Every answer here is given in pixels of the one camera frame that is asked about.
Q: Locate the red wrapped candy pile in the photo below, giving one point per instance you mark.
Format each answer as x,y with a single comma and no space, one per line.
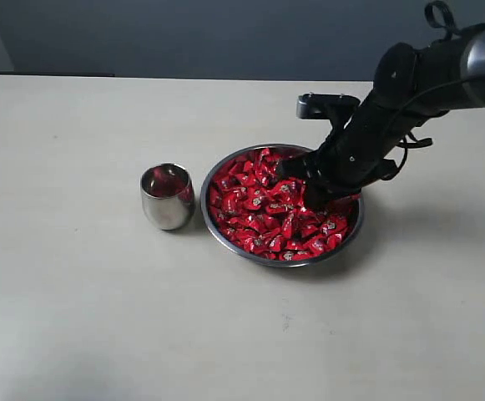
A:
265,216

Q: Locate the stainless steel cup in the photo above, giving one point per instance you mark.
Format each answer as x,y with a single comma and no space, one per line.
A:
172,213

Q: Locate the stainless steel bowl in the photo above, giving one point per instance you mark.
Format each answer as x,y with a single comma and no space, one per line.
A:
356,220

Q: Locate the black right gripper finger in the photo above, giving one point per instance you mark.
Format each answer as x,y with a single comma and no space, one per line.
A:
316,196
294,167

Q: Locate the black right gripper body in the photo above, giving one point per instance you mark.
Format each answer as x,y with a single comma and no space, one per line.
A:
346,164

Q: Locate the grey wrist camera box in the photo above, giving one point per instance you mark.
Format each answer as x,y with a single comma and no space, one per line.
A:
326,106

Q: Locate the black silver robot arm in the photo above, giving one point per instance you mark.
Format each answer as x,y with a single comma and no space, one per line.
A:
411,86

